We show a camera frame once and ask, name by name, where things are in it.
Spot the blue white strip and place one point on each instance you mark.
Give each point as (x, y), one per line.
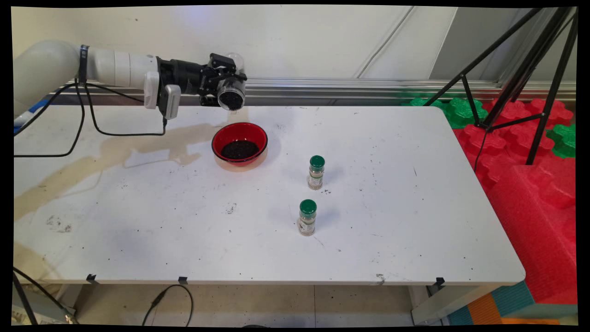
(39, 107)

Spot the white grey wrist camera box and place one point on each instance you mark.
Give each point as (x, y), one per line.
(170, 101)

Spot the red and green foam mats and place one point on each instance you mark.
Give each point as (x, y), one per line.
(534, 221)

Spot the orange foam floor tile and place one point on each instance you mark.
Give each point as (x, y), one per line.
(484, 311)

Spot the green foam puzzle block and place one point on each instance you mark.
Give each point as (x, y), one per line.
(461, 114)
(563, 140)
(426, 103)

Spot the teal foam floor tile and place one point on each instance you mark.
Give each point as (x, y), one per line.
(514, 297)

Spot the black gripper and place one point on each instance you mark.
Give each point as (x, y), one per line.
(184, 76)

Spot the red bowl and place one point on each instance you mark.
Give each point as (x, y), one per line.
(239, 131)

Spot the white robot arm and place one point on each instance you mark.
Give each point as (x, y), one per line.
(50, 64)

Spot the red foam puzzle block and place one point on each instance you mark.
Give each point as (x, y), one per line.
(511, 110)
(560, 113)
(474, 140)
(518, 140)

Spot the black tripod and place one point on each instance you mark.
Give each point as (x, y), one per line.
(532, 55)

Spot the clear plastic jar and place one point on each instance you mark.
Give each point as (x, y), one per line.
(233, 83)

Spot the grey table leg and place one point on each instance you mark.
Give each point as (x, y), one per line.
(442, 304)
(46, 306)

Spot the green lid spice bottle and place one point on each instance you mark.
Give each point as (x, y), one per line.
(316, 173)
(307, 216)

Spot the aluminium wall rail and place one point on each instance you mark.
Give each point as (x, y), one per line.
(322, 85)

